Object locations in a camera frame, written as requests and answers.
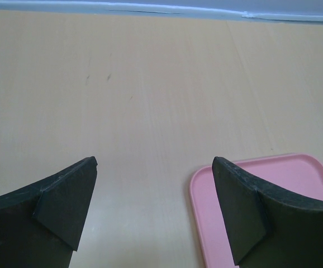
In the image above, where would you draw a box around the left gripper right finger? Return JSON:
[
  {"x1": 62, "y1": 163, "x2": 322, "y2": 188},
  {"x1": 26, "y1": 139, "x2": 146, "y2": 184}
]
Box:
[{"x1": 212, "y1": 157, "x2": 323, "y2": 267}]

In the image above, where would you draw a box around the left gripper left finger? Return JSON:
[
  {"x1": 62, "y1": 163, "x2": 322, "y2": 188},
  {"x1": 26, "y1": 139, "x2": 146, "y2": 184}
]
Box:
[{"x1": 0, "y1": 156, "x2": 97, "y2": 267}]

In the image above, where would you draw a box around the pink plastic tray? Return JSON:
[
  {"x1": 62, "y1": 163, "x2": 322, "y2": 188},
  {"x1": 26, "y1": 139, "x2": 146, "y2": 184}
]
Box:
[{"x1": 189, "y1": 154, "x2": 323, "y2": 267}]

